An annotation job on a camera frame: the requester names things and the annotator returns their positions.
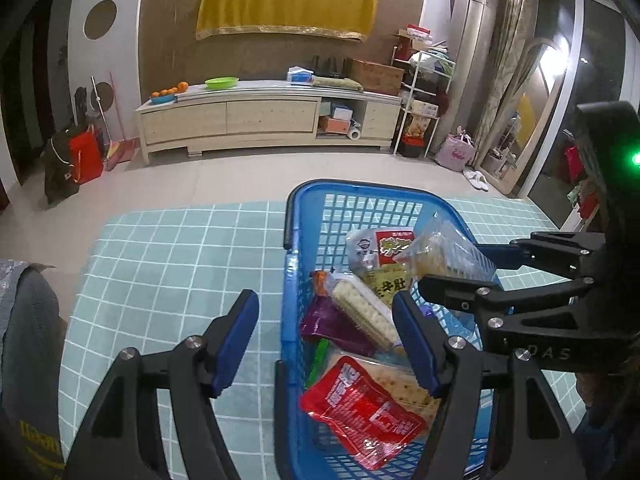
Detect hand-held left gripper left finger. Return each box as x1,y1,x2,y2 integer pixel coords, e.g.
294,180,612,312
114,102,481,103
62,288,260,480

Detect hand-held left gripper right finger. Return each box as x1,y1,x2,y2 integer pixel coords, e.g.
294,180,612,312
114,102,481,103
392,291,593,480

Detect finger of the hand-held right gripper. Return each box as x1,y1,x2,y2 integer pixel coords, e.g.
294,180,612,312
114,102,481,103
417,275,608,331
475,231,608,281

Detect long cracker packet green ends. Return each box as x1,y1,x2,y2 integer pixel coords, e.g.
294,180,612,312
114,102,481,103
305,337,441,426

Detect clear plastic packet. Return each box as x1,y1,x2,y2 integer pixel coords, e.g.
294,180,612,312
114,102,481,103
392,212,498,286

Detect yellow printed packet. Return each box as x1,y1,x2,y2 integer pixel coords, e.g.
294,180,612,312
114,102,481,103
361,265,418,309

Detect clear cracker packet white stripe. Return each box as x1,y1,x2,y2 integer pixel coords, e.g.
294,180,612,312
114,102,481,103
322,270,408,356

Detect red packet yellow label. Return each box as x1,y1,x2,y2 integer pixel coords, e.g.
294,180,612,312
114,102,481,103
346,227,417,275

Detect red foil packet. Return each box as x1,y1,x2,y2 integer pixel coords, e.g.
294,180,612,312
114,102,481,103
299,355,430,471

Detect purple foil packet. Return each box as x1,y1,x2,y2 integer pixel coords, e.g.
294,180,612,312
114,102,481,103
300,292,386,358

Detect blue plastic basket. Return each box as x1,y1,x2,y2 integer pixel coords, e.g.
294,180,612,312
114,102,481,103
274,178,516,480

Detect red hanging clothes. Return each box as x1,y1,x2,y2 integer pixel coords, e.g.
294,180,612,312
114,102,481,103
565,142,601,221

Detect pink tote bag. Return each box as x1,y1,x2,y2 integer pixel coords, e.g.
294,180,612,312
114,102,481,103
434,132,476,173

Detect arched standing mirror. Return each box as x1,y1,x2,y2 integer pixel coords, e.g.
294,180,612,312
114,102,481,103
480,40,571,197

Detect red box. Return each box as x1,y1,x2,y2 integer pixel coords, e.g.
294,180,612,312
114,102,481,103
399,135,426,158

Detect picture printed box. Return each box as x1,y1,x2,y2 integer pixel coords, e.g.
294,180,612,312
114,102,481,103
404,112,433,138

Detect white shelf rack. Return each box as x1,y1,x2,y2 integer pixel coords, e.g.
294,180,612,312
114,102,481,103
392,45,456,158

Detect orange box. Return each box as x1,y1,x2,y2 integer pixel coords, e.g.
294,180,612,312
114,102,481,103
318,116,351,135

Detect dark jacket yellow print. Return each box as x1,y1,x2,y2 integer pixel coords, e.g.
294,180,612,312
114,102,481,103
0,265,68,480

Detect pile of clothes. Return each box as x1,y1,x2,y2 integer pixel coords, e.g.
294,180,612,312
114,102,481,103
409,50,453,78

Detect glass sliding door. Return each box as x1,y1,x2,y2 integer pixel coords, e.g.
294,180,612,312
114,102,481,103
520,0,631,221

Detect brown cardboard box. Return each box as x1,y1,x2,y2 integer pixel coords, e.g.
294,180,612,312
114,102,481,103
345,57,405,93

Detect beige patterned curtain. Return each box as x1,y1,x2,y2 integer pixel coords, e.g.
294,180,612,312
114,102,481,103
472,0,536,168

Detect grey tower air conditioner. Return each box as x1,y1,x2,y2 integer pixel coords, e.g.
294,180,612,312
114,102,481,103
442,0,501,161

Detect red broom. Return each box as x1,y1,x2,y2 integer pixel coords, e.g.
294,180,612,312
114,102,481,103
102,72,135,171

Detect beige low cabinet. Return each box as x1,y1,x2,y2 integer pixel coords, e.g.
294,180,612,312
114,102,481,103
134,80,403,163

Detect red bag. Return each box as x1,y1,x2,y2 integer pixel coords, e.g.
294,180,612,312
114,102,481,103
68,127,104,186

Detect green folded cloth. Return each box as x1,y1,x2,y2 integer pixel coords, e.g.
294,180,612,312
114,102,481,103
311,75,365,92

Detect red white boxes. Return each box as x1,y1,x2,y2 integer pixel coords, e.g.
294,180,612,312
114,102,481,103
390,24,435,46

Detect black bag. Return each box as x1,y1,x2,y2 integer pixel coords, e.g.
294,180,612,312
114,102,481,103
42,127,83,206

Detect black antenna device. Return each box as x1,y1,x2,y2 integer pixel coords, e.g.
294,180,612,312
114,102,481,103
311,55,346,78

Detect pile of oranges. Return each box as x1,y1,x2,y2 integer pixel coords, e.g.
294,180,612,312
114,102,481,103
150,81,190,98

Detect white handled mop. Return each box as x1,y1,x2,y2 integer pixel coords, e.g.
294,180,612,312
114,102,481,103
91,75,113,156

